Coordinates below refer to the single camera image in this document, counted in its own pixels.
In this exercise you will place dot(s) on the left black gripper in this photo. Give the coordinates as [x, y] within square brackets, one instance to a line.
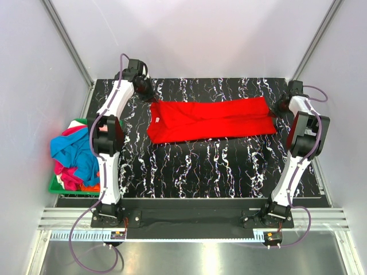
[151, 95]

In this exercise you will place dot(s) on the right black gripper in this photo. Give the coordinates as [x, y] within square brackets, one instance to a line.
[274, 110]

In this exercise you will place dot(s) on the red t shirt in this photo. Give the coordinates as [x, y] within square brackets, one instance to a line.
[180, 121]

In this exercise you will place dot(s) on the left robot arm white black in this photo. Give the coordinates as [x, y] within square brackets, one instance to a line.
[106, 137]

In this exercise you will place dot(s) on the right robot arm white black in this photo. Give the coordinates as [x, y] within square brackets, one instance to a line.
[305, 141]

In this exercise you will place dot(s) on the white t shirt in basket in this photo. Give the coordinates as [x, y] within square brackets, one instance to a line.
[76, 123]

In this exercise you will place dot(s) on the blue t shirt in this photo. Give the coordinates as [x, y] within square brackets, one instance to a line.
[74, 149]

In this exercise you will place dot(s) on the orange t shirt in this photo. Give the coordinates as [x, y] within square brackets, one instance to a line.
[90, 189]

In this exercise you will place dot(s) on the green plastic basket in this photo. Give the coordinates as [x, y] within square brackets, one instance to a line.
[74, 183]

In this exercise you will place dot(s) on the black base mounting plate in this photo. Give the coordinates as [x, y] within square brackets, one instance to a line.
[208, 229]

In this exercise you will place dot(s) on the right aluminium frame post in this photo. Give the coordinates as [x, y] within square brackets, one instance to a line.
[321, 31]

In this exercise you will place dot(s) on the aluminium frame post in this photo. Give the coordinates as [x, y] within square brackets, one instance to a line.
[321, 31]
[62, 32]

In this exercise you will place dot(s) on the left aluminium frame post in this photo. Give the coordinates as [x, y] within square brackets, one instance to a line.
[62, 32]

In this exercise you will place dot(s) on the aluminium front rail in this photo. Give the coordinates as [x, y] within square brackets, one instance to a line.
[316, 218]

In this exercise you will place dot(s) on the white slotted cable duct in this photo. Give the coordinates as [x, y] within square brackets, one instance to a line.
[113, 236]

